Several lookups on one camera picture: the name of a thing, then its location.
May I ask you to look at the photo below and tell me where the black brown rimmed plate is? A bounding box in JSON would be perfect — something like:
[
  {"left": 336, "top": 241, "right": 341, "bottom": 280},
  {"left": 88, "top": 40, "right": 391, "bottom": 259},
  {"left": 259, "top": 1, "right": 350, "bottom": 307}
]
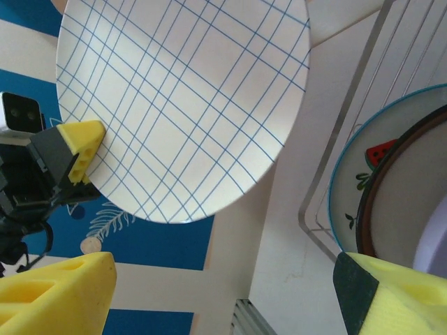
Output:
[{"left": 355, "top": 104, "right": 447, "bottom": 266}]

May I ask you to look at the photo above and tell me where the aluminium side rail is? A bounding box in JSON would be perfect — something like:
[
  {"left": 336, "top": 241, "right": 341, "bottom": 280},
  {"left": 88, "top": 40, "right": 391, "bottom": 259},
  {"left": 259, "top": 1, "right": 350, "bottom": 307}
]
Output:
[{"left": 232, "top": 298, "right": 277, "bottom": 335}]

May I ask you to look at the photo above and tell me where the thin black cable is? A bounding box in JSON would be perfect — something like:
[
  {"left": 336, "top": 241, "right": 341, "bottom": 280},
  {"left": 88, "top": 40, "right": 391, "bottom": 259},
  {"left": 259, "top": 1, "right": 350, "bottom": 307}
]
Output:
[{"left": 20, "top": 223, "right": 55, "bottom": 273}]

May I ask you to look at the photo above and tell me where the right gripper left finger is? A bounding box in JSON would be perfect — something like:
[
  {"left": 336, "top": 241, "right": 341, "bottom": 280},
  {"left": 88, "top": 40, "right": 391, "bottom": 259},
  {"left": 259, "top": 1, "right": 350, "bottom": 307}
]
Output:
[{"left": 0, "top": 251, "right": 117, "bottom": 335}]

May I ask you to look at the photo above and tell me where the purple plate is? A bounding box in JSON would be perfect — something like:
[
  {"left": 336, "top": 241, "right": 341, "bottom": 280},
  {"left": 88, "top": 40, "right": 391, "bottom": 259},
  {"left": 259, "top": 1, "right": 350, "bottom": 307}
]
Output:
[{"left": 411, "top": 195, "right": 447, "bottom": 280}]

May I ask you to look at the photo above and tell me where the white blue grid plate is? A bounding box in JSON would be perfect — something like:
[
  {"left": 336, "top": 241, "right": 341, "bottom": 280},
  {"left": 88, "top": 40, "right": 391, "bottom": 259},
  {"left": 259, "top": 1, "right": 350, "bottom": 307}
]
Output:
[{"left": 55, "top": 0, "right": 312, "bottom": 225}]

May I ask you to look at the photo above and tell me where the watermelon print plate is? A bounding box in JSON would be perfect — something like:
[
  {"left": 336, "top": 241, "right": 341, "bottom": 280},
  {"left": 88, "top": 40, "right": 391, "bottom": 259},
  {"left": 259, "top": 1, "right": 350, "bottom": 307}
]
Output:
[{"left": 327, "top": 83, "right": 447, "bottom": 254}]

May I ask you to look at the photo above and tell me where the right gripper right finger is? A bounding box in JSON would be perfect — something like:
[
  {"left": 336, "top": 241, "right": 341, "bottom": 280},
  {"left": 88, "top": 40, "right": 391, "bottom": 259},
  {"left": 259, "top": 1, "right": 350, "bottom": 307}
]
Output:
[{"left": 332, "top": 251, "right": 447, "bottom": 335}]

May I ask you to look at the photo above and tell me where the silver wire dish rack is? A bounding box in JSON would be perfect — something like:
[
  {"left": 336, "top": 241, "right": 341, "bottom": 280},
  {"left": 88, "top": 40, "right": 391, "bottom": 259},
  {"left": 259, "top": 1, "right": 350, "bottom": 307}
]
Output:
[{"left": 298, "top": 0, "right": 447, "bottom": 265}]

